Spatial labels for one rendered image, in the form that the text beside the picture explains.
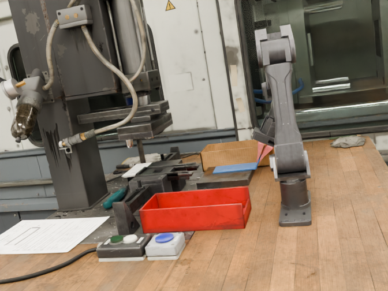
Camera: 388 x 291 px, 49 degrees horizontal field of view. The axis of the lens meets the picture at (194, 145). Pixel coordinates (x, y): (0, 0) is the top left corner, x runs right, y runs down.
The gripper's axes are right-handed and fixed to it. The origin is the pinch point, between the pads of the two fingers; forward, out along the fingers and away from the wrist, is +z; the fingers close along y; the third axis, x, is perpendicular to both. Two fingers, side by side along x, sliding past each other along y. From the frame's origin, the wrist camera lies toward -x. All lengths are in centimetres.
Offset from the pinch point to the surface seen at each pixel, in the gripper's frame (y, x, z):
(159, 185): 23.4, 25.5, 10.3
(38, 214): 91, -55, 87
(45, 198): 89, -54, 76
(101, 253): 25, 55, 17
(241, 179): 3.0, 12.0, 4.0
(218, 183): 8.7, 11.9, 8.2
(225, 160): 9.9, -6.3, 6.0
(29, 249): 45, 46, 30
